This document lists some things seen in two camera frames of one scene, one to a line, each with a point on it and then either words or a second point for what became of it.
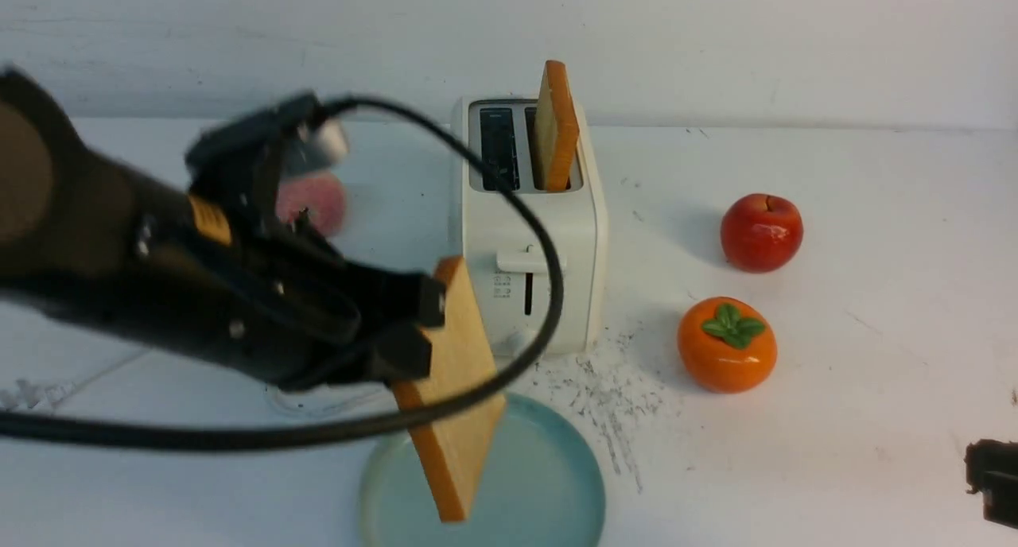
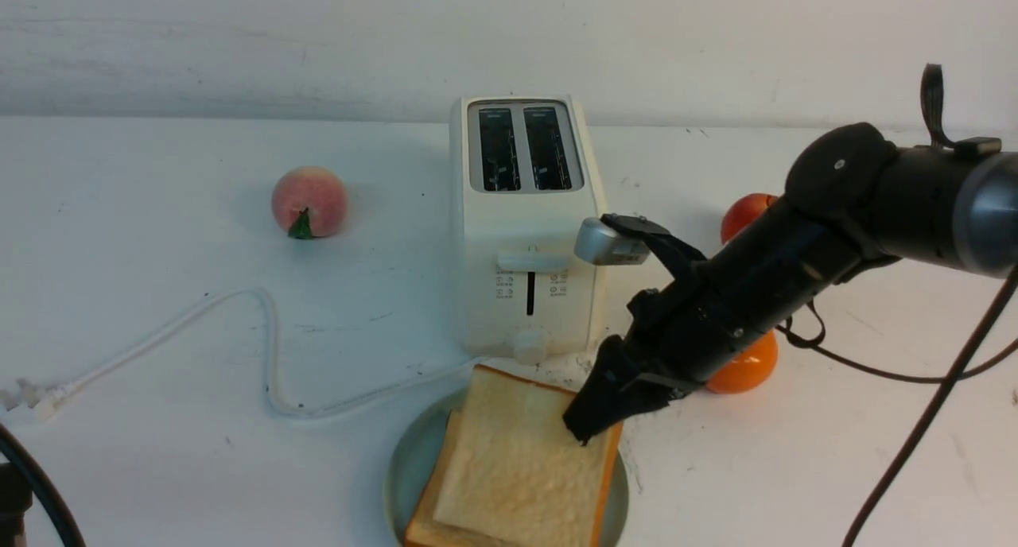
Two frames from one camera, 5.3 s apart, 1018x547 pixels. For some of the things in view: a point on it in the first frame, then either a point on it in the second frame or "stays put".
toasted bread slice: (556, 129) to (514, 471)
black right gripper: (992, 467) to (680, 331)
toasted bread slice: (452, 455) to (423, 528)
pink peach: (321, 194) stays put
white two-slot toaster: (505, 258) stays put
